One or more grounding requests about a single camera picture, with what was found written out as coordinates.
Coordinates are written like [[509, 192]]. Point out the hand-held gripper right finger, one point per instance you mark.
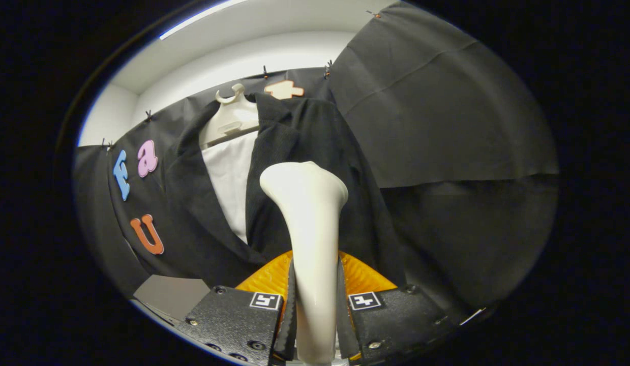
[[396, 323]]

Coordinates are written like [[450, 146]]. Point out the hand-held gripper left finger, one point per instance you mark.
[[228, 323]]

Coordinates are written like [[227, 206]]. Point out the white garment steamer head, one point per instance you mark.
[[309, 213]]

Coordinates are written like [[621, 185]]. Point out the black jacket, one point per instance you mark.
[[314, 132]]

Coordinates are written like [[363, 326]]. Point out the grey cabinet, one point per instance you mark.
[[167, 295]]

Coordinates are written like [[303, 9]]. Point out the white mannequin torso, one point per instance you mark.
[[228, 173]]

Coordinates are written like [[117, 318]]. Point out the black backdrop cloth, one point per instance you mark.
[[447, 127]]

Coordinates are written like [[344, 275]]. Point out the white plastic hanger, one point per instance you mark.
[[233, 117]]

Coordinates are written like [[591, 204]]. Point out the row of black clips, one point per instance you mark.
[[264, 72]]

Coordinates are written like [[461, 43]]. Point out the ceiling light panel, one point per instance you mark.
[[192, 21]]

